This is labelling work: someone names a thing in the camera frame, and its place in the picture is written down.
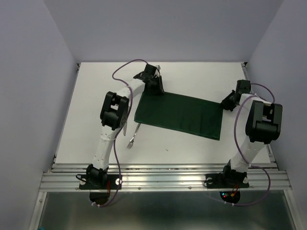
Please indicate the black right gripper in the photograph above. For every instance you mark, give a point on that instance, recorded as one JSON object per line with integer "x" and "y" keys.
{"x": 225, "y": 104}

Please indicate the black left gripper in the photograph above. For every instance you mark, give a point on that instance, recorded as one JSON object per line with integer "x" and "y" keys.
{"x": 159, "y": 89}

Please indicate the dark green cloth napkin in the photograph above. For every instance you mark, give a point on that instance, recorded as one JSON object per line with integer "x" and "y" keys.
{"x": 181, "y": 113}

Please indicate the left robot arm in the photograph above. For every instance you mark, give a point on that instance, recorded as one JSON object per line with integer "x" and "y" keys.
{"x": 114, "y": 116}

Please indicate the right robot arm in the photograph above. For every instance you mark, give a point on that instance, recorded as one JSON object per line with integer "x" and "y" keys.
{"x": 263, "y": 125}

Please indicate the silver table knife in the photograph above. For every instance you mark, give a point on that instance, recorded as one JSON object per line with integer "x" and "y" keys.
{"x": 125, "y": 129}

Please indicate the silver fork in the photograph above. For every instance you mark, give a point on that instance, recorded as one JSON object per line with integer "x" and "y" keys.
{"x": 131, "y": 142}

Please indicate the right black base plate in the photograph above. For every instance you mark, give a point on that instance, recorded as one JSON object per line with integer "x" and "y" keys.
{"x": 220, "y": 181}

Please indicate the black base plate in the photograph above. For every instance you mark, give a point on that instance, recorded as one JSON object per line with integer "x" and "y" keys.
{"x": 108, "y": 182}
{"x": 220, "y": 181}

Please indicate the aluminium frame rail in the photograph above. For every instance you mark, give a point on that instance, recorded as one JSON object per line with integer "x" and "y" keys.
{"x": 275, "y": 209}

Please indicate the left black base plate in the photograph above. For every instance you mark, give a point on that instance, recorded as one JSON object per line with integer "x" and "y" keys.
{"x": 108, "y": 182}

